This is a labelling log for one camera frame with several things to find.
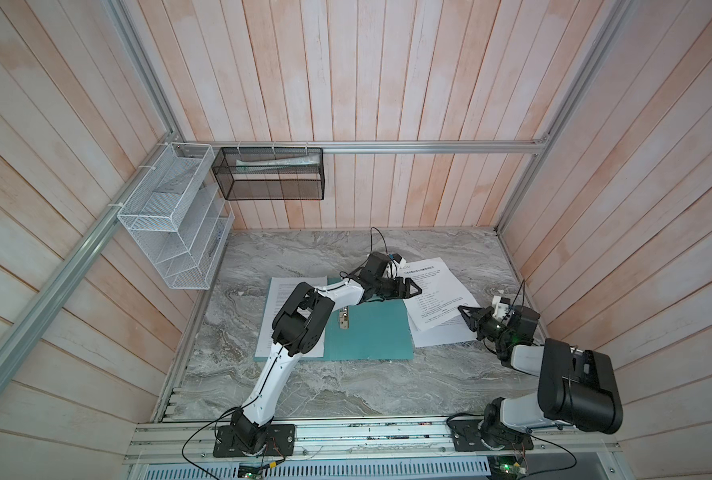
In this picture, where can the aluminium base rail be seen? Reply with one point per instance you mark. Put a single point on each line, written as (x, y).
(345, 438)

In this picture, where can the black mesh basket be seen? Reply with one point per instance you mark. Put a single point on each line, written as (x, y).
(270, 173)

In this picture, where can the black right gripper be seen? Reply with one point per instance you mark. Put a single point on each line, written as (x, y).
(480, 315)

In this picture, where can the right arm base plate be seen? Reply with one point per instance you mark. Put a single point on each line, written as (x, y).
(475, 435)

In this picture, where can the white wire mesh shelf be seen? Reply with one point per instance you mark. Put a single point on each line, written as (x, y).
(179, 219)

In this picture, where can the green file folder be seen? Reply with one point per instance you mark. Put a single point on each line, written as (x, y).
(377, 331)

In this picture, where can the metal folder clip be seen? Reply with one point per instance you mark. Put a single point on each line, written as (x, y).
(344, 318)

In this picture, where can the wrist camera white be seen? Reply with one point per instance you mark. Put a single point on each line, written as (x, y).
(502, 307)
(397, 260)

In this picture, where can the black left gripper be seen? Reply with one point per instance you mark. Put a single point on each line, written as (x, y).
(406, 288)

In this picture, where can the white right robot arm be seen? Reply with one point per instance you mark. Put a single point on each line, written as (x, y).
(576, 387)

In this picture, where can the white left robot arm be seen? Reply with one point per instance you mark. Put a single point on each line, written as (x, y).
(298, 327)

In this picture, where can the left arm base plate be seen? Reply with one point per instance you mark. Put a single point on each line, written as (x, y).
(240, 441)

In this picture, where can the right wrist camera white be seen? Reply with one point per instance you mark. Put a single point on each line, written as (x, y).
(502, 307)

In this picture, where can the horizontal aluminium frame bar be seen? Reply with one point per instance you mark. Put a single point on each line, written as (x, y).
(394, 147)

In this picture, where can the left aluminium frame bar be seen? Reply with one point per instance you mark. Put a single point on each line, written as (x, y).
(41, 311)

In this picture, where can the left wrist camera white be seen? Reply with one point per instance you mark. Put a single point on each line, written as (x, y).
(397, 260)

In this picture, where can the printed paper sheet with title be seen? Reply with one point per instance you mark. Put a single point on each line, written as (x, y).
(442, 294)

